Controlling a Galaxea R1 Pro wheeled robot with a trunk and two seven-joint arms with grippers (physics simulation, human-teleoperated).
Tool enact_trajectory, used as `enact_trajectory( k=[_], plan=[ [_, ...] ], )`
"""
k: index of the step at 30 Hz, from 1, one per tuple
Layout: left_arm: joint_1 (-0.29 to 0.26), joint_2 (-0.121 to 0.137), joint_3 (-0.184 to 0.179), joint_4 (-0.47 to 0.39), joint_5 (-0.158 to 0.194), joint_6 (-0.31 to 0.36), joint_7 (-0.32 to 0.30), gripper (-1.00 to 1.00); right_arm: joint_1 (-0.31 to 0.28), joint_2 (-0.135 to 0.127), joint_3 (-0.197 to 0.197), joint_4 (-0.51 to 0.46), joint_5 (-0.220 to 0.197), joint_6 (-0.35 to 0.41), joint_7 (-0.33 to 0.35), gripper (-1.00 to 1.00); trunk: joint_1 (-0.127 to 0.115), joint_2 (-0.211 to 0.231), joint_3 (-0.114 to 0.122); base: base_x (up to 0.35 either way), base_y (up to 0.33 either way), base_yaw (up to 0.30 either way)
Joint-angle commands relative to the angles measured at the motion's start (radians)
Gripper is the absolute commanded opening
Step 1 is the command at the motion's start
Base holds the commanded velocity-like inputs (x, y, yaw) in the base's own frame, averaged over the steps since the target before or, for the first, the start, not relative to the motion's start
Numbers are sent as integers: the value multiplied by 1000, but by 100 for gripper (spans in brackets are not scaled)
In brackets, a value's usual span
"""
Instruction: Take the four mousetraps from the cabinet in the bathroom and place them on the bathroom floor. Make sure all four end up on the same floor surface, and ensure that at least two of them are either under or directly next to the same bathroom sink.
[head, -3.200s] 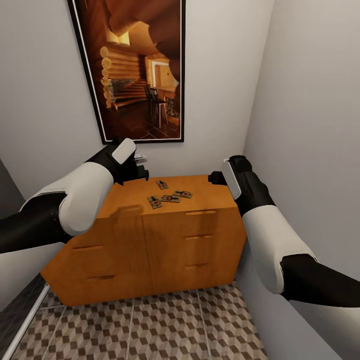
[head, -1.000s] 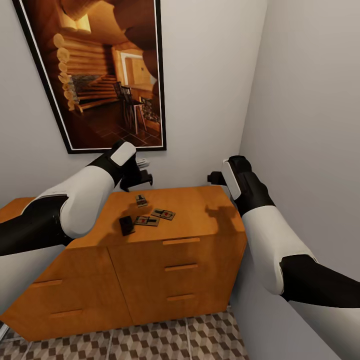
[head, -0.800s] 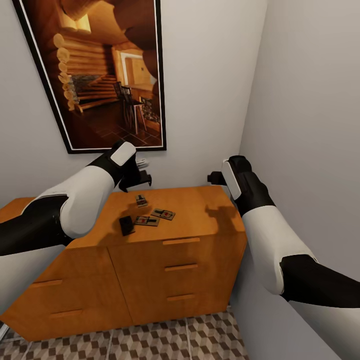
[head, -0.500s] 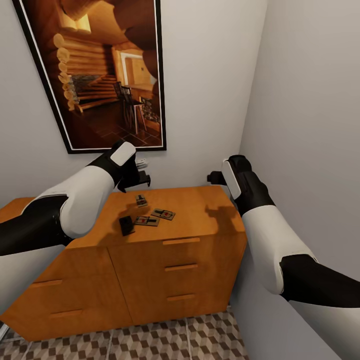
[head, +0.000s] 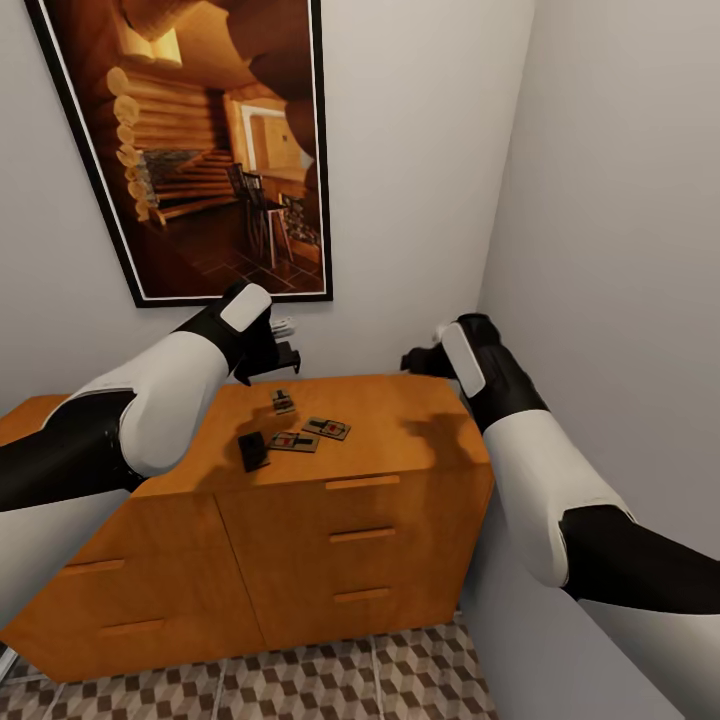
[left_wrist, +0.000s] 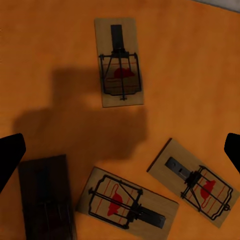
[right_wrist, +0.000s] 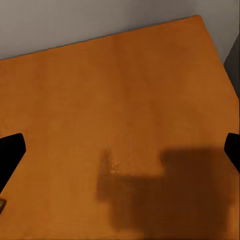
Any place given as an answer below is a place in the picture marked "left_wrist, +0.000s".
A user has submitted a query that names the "mousetrap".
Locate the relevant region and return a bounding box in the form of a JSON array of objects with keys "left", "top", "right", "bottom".
[
  {"left": 94, "top": 17, "right": 145, "bottom": 108},
  {"left": 17, "top": 154, "right": 78, "bottom": 240},
  {"left": 147, "top": 138, "right": 240, "bottom": 229},
  {"left": 75, "top": 166, "right": 180, "bottom": 240}
]

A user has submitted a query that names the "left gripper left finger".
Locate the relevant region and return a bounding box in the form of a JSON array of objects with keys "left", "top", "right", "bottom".
[{"left": 0, "top": 133, "right": 26, "bottom": 193}]

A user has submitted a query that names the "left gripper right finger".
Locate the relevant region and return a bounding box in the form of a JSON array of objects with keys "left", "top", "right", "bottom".
[{"left": 224, "top": 133, "right": 240, "bottom": 173}]

